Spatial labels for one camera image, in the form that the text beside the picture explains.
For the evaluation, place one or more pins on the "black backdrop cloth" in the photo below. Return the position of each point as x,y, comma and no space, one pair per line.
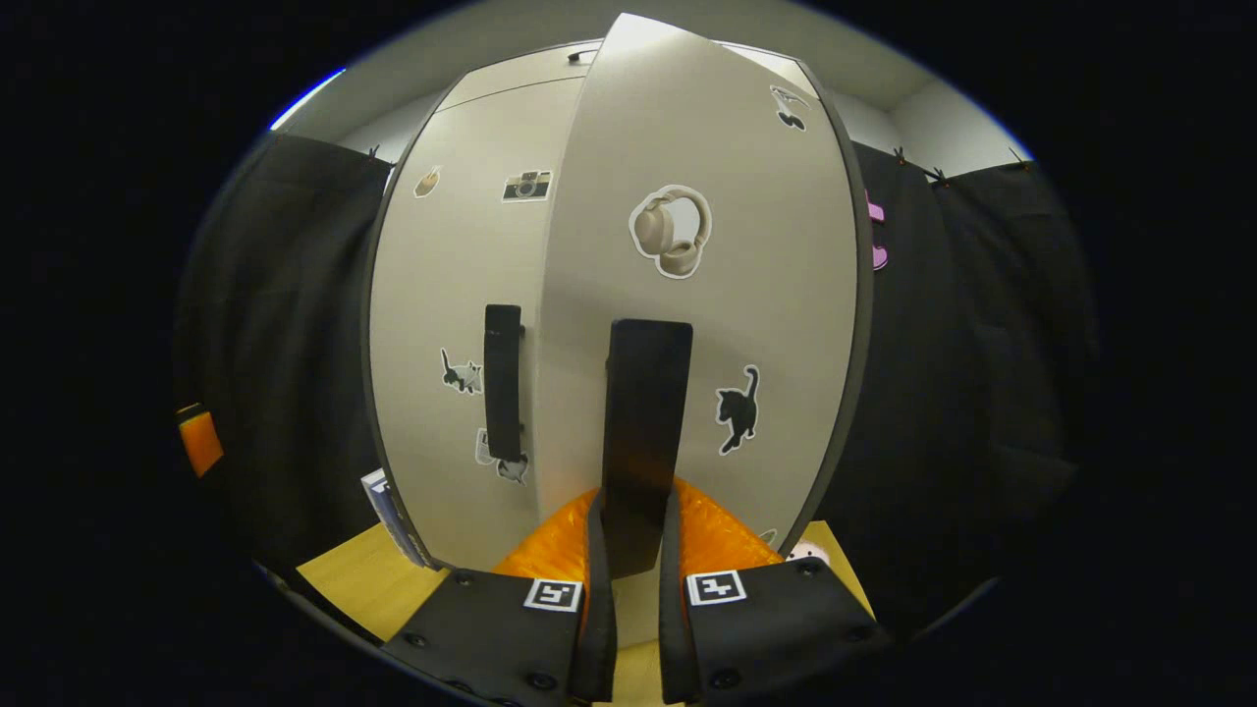
982,393

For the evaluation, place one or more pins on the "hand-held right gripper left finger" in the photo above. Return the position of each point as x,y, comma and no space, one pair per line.
597,628

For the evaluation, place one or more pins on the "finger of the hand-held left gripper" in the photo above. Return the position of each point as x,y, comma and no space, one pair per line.
201,447

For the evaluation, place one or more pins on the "pink plush toy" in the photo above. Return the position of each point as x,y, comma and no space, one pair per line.
813,553

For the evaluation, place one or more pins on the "beige cabinet door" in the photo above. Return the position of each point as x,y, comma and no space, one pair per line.
766,295
442,295

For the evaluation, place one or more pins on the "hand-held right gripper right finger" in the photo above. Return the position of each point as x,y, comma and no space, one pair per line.
673,638

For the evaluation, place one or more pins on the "beige double-door shoe cabinet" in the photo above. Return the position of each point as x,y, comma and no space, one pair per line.
511,83

